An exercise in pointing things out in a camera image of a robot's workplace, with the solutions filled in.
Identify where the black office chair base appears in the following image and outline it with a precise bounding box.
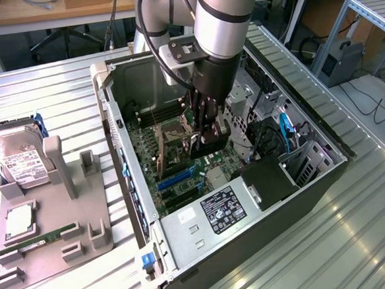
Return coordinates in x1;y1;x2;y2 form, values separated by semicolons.
27;23;104;63

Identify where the grey black equipment box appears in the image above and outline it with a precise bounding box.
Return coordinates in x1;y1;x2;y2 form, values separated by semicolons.
309;38;368;90

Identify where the grey power supply unit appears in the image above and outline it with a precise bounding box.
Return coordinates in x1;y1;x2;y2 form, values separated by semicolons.
157;174;268;270

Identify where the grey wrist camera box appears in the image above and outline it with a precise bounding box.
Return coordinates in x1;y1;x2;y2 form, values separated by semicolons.
157;38;214;87

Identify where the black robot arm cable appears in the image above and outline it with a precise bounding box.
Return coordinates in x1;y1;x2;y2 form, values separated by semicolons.
135;0;196;93

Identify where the blue disk wire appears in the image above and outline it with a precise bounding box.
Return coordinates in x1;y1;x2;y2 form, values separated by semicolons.
279;112;295;155

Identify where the wooden desk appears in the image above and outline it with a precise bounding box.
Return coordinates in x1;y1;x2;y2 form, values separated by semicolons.
0;0;385;38

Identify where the black plastic shroud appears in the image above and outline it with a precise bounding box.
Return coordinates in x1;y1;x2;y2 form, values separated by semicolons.
239;154;304;214

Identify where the silver hard disk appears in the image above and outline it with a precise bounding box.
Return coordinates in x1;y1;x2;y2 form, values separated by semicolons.
0;123;49;192

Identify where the open PC case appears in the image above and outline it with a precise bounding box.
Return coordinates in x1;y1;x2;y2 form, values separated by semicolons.
87;14;367;289

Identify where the metal disk bay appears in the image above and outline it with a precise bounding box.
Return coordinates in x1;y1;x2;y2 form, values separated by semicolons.
224;77;296;156

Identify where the CPU socket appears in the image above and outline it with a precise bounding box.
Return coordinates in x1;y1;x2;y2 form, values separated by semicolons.
162;119;193;143

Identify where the silver CPU chip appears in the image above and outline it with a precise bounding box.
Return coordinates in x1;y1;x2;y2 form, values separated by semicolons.
3;205;37;239

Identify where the hard drive with blue caddy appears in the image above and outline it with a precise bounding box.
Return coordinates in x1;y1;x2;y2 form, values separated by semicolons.
0;110;50;143

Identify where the green Dell motherboard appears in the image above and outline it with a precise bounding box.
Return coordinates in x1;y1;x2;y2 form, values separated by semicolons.
123;104;247;219

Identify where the long blue expansion slot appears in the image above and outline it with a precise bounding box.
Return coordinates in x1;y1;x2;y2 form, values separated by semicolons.
155;165;199;193

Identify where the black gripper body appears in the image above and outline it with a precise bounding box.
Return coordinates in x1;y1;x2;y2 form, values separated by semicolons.
189;50;247;109

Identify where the silver chipset heat sink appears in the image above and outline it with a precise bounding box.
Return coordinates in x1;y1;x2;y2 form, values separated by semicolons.
206;167;231;186

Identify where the blue case latch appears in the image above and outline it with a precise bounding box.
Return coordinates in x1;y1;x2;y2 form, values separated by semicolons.
140;251;156;274

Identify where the green RAM stick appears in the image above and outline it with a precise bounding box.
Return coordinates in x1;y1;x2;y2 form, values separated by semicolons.
0;223;79;258

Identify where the grey parts rack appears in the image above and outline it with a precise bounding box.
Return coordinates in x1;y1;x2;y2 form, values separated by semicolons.
0;132;119;289

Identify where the aluminium frame table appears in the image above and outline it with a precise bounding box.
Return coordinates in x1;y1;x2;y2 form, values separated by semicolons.
306;0;385;89

